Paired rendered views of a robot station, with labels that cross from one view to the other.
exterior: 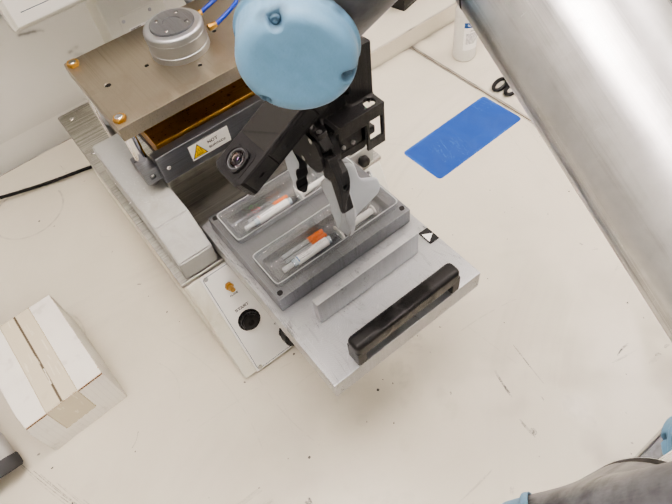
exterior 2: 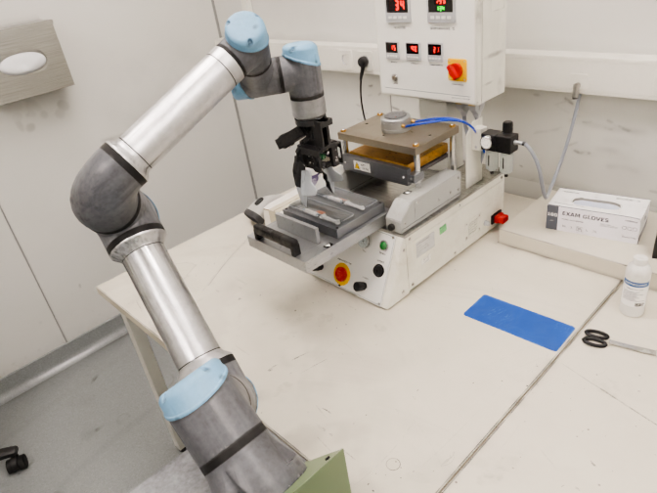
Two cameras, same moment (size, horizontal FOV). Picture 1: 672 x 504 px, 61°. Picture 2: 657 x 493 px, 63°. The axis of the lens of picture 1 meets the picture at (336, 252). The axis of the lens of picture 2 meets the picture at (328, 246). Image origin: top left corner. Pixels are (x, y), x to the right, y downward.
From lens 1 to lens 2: 120 cm
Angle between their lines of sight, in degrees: 61
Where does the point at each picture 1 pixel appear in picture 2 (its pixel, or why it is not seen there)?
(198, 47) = (389, 129)
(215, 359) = not seen: hidden behind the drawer
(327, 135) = (301, 149)
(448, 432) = (271, 337)
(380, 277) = (300, 235)
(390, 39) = (602, 257)
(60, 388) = (279, 208)
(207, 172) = (380, 192)
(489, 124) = (538, 334)
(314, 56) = not seen: hidden behind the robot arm
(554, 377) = (304, 378)
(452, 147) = (500, 316)
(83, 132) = not seen: hidden behind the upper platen
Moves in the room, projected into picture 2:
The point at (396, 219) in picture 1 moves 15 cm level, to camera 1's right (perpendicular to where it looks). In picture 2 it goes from (329, 228) to (347, 258)
